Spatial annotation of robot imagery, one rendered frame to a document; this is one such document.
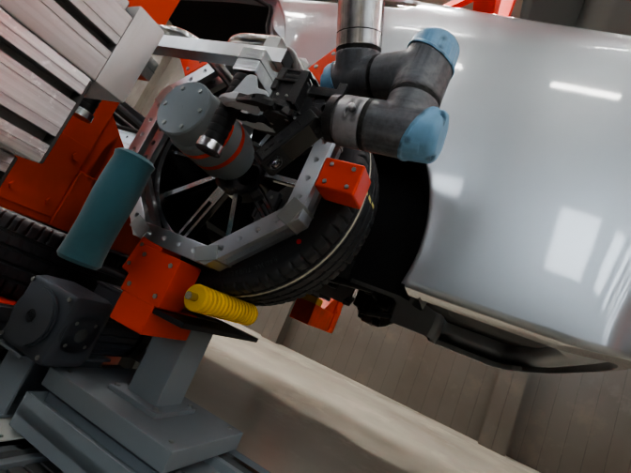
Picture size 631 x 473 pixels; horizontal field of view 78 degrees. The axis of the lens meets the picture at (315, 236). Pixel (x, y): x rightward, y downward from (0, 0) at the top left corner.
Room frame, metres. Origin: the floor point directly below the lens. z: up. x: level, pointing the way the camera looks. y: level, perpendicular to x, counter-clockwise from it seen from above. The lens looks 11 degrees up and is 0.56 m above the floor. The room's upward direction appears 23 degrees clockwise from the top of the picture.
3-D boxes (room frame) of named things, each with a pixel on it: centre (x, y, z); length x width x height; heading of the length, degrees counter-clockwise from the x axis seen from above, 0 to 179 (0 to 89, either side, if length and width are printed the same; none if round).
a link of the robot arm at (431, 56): (0.51, -0.04, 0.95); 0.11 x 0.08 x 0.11; 46
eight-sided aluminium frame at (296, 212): (0.90, 0.28, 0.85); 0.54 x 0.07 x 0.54; 66
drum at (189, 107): (0.84, 0.31, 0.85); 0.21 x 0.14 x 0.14; 156
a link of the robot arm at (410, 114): (0.50, -0.05, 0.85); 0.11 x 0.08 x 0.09; 66
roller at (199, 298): (0.94, 0.13, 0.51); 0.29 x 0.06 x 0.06; 156
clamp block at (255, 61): (0.65, 0.21, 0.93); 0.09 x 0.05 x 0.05; 156
